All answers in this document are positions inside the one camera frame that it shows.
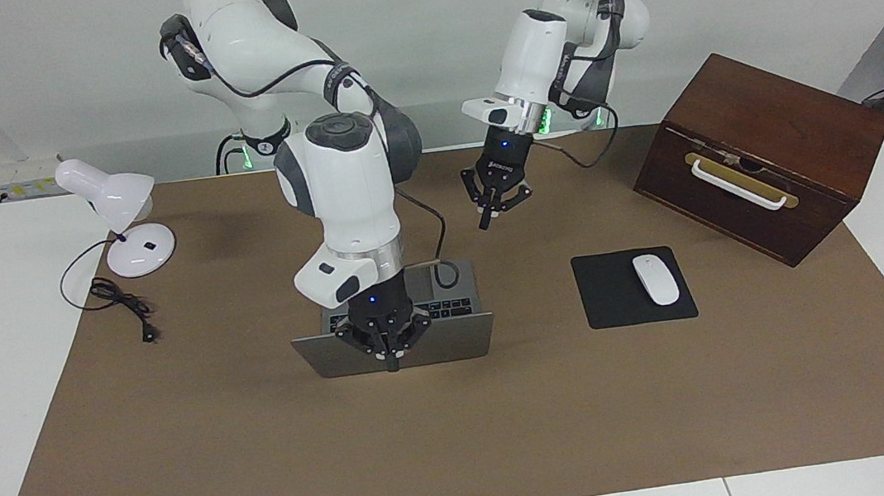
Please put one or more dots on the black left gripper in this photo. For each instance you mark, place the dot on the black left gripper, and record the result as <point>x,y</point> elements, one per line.
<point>505,157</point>

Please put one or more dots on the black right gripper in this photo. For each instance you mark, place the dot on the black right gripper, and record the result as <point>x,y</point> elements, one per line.
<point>377,301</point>

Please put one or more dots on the silver grey laptop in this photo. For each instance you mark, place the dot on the silver grey laptop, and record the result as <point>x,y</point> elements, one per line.
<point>452,338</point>

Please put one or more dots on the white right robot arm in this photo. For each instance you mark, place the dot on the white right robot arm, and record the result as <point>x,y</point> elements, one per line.
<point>344,192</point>

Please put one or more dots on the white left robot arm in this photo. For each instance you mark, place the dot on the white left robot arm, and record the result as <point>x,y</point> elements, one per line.
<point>532,55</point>

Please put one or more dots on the black mouse pad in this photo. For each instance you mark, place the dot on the black mouse pad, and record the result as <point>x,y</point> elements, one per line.
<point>606,296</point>

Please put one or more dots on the brown paper table mat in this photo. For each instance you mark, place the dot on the brown paper table mat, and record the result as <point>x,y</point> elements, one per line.
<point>512,423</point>

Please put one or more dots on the white computer mouse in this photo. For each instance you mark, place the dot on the white computer mouse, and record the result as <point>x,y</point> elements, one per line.
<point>656,280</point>

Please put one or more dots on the white desk lamp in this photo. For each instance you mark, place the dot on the white desk lamp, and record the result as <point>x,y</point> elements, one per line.
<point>143,253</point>

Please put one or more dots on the dark brown wooden box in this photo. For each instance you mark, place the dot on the dark brown wooden box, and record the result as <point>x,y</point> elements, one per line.
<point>776,110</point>

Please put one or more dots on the white power strip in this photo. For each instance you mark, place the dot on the white power strip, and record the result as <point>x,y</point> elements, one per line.
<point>26,175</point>

